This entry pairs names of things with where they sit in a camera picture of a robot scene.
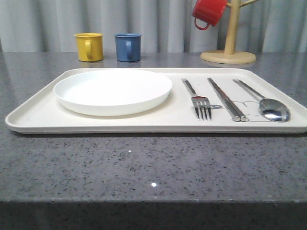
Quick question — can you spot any silver metal fork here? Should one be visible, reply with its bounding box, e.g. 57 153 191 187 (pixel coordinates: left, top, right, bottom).
181 78 212 121

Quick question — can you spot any white round plate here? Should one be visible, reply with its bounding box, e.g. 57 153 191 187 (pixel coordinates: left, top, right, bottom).
53 69 172 116

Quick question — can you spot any silver chopstick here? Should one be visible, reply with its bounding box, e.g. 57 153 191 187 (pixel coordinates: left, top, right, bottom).
207 78 241 122
219 87 247 122

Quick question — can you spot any silver metal spoon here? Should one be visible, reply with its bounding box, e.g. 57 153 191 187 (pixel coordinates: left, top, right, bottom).
233 79 291 122

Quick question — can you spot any blue enamel mug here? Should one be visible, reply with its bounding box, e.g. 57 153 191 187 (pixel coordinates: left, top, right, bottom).
114 33 142 62

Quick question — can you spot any cream rabbit serving tray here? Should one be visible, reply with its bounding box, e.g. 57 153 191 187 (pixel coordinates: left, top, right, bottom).
5 68 307 134

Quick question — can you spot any yellow enamel mug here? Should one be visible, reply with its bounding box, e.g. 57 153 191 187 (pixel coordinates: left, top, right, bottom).
74 33 104 62

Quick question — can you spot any wooden mug tree stand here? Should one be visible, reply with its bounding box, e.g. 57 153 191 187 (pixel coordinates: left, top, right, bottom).
200 0 257 64

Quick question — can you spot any red enamel mug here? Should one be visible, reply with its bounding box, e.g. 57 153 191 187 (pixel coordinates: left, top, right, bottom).
192 0 227 30

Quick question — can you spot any grey pleated curtain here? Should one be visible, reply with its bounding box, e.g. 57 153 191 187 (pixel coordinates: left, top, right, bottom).
0 0 307 53

